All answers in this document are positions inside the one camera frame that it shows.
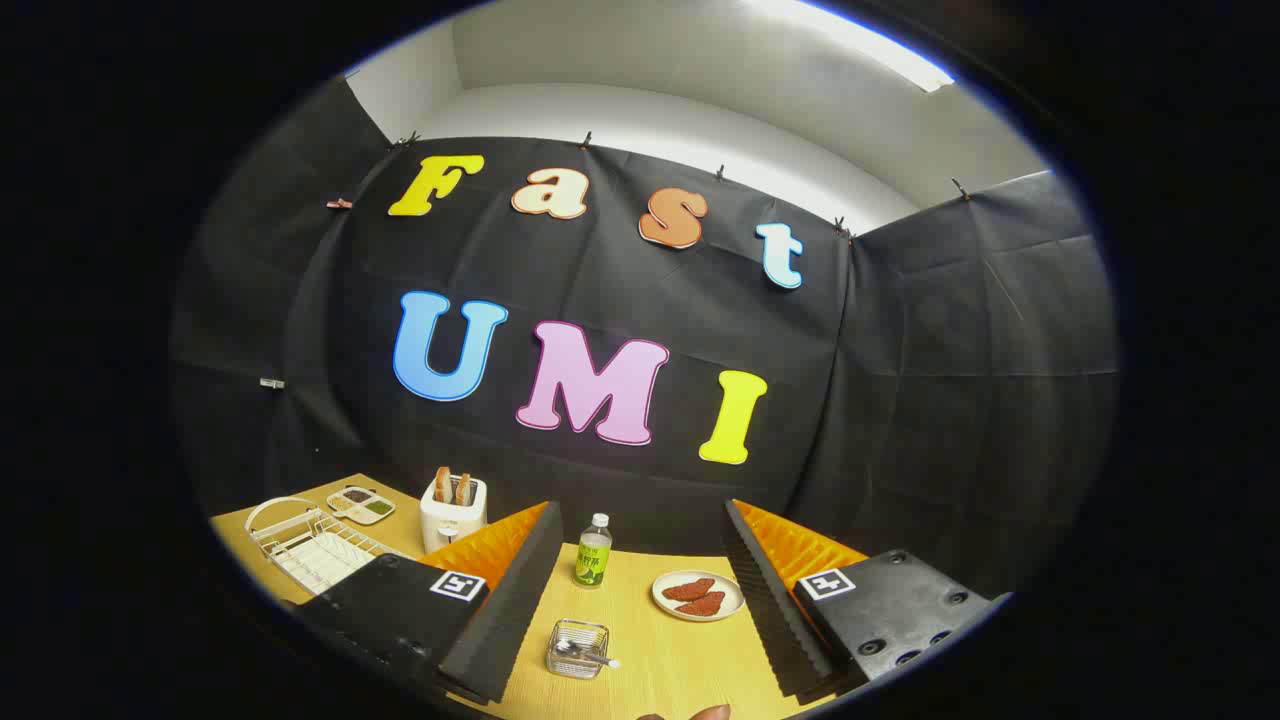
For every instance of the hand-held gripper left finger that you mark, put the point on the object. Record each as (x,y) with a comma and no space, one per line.
(500,610)

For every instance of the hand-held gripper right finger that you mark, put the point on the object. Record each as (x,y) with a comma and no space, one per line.
(770,600)

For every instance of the white oval plate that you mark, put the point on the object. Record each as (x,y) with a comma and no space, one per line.
(660,598)

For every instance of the red meat piece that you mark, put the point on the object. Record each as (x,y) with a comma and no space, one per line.
(690,589)
(702,604)

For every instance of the white toaster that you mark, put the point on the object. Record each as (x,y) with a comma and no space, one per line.
(450,525)

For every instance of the green label drink bottle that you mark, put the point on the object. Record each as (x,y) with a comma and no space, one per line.
(592,560)

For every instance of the toast slice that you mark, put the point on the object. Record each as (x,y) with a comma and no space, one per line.
(463,489)
(442,485)

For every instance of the white divided food tray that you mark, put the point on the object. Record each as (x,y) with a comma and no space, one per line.
(360,505)

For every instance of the black backdrop cloth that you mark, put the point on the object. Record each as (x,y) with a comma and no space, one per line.
(900,400)

